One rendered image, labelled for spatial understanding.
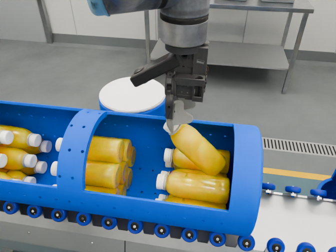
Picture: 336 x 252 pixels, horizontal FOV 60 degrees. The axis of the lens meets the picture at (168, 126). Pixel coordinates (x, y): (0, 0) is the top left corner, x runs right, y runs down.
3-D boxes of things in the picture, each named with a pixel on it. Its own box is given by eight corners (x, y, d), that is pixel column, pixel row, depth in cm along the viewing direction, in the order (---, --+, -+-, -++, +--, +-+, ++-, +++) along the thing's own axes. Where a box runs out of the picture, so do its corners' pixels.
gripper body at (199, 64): (202, 106, 61) (207, 51, 53) (161, 101, 62) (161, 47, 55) (204, 88, 67) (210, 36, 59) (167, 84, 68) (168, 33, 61)
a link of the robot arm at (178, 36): (155, 23, 51) (165, 8, 59) (156, 49, 54) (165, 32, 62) (206, 27, 50) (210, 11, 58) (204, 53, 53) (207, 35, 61)
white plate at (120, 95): (85, 92, 121) (85, 95, 122) (129, 120, 106) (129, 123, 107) (135, 70, 137) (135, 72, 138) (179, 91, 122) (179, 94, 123)
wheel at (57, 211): (59, 204, 82) (63, 202, 84) (46, 212, 83) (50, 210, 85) (67, 217, 82) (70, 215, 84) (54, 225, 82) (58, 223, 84)
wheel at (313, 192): (329, 196, 87) (329, 189, 87) (313, 194, 87) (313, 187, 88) (323, 196, 91) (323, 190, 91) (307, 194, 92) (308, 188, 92)
